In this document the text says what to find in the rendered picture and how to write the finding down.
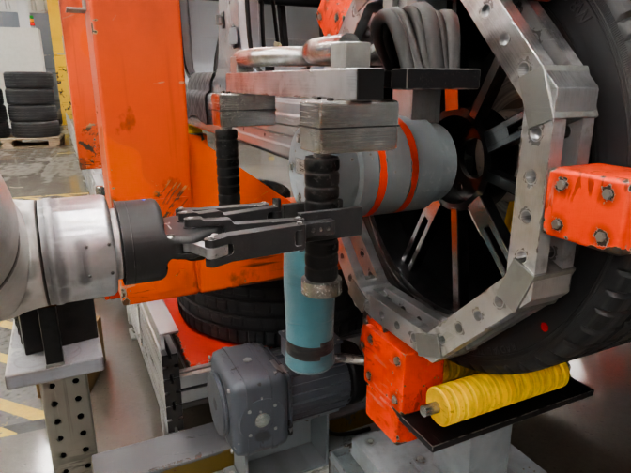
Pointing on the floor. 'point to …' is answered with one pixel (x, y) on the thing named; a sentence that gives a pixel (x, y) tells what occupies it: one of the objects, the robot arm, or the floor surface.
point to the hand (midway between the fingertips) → (322, 219)
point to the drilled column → (69, 423)
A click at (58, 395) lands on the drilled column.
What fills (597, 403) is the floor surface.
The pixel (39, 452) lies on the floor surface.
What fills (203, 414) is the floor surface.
